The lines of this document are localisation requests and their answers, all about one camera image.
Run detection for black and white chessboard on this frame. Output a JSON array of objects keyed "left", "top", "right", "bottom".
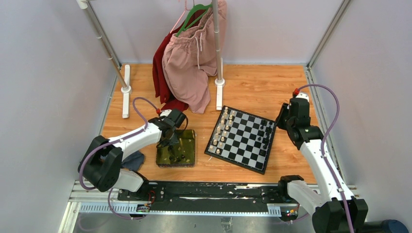
[{"left": 204, "top": 106, "right": 276, "bottom": 175}]

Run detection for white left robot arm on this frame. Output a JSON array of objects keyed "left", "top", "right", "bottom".
[{"left": 78, "top": 109, "right": 189, "bottom": 200}]

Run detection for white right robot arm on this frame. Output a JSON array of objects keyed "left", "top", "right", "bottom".
[{"left": 276, "top": 97, "right": 368, "bottom": 233}]

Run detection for black chess pieces pile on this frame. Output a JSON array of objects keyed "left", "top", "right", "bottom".
[{"left": 167, "top": 146, "right": 187, "bottom": 163}]

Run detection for dark red garment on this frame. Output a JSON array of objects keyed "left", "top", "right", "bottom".
[{"left": 152, "top": 9, "right": 208, "bottom": 114}]

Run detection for gold metal tin tray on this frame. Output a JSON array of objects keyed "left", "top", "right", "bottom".
[{"left": 155, "top": 129, "right": 196, "bottom": 168}]

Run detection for grey blue cloth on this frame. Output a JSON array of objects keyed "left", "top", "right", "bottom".
[{"left": 121, "top": 151, "right": 145, "bottom": 171}]

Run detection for pink shorts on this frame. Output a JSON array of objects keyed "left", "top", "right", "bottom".
[{"left": 162, "top": 0, "right": 228, "bottom": 114}]

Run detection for white clothes rack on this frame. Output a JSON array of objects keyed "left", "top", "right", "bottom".
[{"left": 77, "top": 0, "right": 225, "bottom": 118}]

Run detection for pink clothes hanger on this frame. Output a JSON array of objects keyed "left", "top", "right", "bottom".
[{"left": 170, "top": 0, "right": 190, "bottom": 35}]

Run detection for green clothes hanger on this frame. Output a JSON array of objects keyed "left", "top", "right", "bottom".
[{"left": 176, "top": 3, "right": 214, "bottom": 37}]

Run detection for dark blue cylinder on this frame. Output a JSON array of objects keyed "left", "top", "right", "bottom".
[{"left": 352, "top": 219, "right": 410, "bottom": 233}]

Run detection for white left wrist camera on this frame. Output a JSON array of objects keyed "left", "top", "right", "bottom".
[{"left": 159, "top": 109, "right": 172, "bottom": 117}]

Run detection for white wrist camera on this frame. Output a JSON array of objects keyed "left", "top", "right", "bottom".
[
  {"left": 159, "top": 109, "right": 172, "bottom": 117},
  {"left": 296, "top": 92, "right": 309, "bottom": 101}
]

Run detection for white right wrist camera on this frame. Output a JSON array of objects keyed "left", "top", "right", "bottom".
[{"left": 296, "top": 92, "right": 309, "bottom": 101}]

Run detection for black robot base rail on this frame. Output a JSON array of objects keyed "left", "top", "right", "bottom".
[{"left": 69, "top": 180, "right": 358, "bottom": 222}]

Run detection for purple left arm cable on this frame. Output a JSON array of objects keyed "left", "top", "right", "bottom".
[{"left": 78, "top": 97, "right": 162, "bottom": 221}]

